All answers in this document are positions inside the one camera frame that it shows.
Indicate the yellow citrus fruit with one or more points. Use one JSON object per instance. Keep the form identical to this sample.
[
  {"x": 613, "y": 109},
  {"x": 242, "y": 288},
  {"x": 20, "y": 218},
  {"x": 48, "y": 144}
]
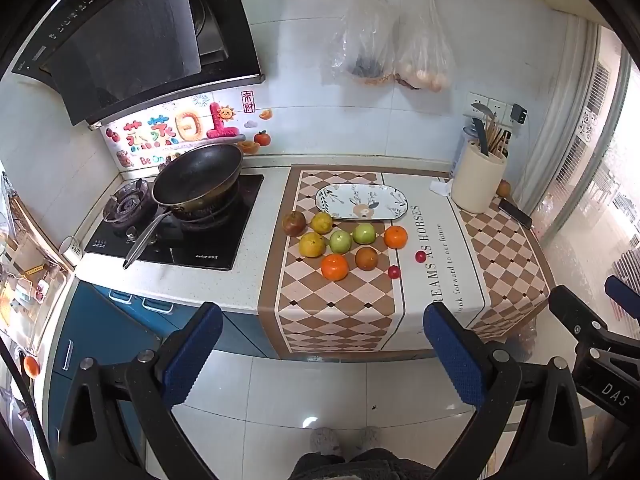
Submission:
[
  {"x": 312, "y": 245},
  {"x": 321, "y": 222}
]

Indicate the green apple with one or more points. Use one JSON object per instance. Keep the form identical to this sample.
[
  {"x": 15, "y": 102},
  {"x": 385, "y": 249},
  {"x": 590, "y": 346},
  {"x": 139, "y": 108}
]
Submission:
[
  {"x": 364, "y": 233},
  {"x": 341, "y": 241}
]

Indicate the white mug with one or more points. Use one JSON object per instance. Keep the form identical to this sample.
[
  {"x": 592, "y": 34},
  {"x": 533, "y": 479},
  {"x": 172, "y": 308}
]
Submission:
[{"x": 71, "y": 251}]

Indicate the cream utensil holder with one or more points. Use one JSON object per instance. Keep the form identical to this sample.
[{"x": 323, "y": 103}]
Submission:
[{"x": 477, "y": 185}]

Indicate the persimmon wall sticker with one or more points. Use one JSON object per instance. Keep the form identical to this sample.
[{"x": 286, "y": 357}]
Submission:
[{"x": 261, "y": 137}]

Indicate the bundle of wooden chopsticks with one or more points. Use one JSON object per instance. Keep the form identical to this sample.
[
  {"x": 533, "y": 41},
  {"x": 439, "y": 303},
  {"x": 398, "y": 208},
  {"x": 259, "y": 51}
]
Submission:
[{"x": 497, "y": 137}]

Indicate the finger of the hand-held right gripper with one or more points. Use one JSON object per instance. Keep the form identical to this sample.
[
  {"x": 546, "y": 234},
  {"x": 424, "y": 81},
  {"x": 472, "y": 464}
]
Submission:
[
  {"x": 624, "y": 295},
  {"x": 575, "y": 310}
]

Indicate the colourful wall sticker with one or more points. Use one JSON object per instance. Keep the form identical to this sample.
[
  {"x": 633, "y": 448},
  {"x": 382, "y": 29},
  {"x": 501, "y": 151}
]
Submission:
[{"x": 165, "y": 127}]

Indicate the small orange magnet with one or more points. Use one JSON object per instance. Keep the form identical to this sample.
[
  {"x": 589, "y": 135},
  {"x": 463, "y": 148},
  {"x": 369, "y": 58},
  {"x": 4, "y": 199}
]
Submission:
[{"x": 31, "y": 366}]

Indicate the sliding glass door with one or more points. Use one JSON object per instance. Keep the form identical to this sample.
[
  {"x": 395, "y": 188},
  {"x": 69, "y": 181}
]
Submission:
[{"x": 585, "y": 135}]

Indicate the small brown onion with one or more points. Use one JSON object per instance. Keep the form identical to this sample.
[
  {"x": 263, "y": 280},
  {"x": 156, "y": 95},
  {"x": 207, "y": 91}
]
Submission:
[{"x": 503, "y": 188}]

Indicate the refrigerator door with magnets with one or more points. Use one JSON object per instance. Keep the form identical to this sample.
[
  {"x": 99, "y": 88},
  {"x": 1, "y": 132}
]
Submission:
[{"x": 25, "y": 270}]

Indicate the red seal wall sticker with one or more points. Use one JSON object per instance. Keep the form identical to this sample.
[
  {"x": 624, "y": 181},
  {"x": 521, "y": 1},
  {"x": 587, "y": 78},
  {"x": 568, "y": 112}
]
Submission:
[{"x": 247, "y": 101}]

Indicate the black glass gas stove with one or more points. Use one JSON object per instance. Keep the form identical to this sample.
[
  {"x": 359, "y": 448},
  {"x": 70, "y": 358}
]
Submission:
[{"x": 215, "y": 245}]

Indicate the black charger plug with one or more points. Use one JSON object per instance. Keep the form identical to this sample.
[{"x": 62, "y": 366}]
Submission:
[{"x": 518, "y": 113}]

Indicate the white tissue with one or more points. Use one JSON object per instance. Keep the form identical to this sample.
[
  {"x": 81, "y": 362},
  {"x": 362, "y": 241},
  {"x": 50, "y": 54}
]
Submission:
[{"x": 441, "y": 187}]

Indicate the orange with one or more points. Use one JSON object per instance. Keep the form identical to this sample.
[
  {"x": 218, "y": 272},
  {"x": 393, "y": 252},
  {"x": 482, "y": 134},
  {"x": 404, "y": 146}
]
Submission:
[
  {"x": 395, "y": 237},
  {"x": 334, "y": 267}
]

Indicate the checkered printed table runner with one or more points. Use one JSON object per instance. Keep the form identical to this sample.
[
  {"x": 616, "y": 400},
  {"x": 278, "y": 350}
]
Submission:
[{"x": 330, "y": 315}]

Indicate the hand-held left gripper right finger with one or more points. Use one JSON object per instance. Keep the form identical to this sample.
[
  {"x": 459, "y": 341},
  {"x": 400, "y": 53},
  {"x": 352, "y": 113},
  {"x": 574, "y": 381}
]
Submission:
[{"x": 452, "y": 360}]

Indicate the grey spray can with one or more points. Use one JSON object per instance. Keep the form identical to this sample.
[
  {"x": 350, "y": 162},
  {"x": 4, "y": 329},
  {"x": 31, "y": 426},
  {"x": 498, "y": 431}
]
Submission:
[{"x": 460, "y": 157}]

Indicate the brown round fruit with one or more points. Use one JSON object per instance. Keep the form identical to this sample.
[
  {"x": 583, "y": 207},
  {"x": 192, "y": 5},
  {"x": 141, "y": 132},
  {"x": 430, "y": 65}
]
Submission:
[{"x": 366, "y": 258}]

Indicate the clear plastic bag dark contents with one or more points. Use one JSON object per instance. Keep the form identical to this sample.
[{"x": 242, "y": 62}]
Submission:
[{"x": 365, "y": 45}]

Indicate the oval patterned ceramic plate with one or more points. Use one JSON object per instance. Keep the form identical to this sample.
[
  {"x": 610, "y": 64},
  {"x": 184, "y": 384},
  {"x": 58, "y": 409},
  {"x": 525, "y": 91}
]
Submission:
[{"x": 361, "y": 201}]

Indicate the clear plastic bag with eggs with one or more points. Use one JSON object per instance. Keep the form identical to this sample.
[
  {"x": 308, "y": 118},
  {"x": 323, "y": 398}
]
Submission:
[{"x": 425, "y": 60}]

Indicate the person's legs in dark trousers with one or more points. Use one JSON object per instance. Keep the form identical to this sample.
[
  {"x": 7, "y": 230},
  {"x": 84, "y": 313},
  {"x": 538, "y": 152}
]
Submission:
[{"x": 360, "y": 467}]

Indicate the blue kitchen cabinet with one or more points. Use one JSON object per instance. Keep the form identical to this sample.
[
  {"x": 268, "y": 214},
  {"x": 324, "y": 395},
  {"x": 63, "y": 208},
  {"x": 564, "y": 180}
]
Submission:
[{"x": 100, "y": 320}]

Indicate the black smartphone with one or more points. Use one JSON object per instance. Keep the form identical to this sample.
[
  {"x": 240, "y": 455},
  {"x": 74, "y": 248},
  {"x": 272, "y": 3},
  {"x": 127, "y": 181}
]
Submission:
[{"x": 516, "y": 212}]

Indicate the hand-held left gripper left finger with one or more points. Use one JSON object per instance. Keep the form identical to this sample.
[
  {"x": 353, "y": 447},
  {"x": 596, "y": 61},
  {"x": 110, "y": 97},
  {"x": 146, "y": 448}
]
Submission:
[{"x": 192, "y": 357}]

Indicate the gold ingot wall sticker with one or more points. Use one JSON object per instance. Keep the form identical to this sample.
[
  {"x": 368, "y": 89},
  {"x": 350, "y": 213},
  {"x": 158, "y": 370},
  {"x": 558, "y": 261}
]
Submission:
[{"x": 248, "y": 147}]

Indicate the black range hood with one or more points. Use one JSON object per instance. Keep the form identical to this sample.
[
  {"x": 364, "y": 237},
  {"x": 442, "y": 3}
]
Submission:
[{"x": 125, "y": 35}]

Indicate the red cherry tomato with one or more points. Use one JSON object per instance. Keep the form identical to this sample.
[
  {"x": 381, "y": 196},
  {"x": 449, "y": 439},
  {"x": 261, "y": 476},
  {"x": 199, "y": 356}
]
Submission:
[
  {"x": 420, "y": 257},
  {"x": 394, "y": 272}
]

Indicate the black kitchen knife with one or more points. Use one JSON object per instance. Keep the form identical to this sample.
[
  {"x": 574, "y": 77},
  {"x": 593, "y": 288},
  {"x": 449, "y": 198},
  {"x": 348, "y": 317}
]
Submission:
[{"x": 482, "y": 137}]

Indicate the grey fuzzy slipper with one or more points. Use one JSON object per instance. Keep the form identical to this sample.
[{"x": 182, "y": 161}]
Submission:
[
  {"x": 325, "y": 442},
  {"x": 369, "y": 439}
]

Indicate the white wall socket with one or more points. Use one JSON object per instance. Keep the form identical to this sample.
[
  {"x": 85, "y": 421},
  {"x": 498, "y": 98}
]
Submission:
[{"x": 487, "y": 105}]

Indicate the metal kitchen utensil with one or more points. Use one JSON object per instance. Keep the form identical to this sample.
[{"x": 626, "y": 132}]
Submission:
[{"x": 478, "y": 109}]

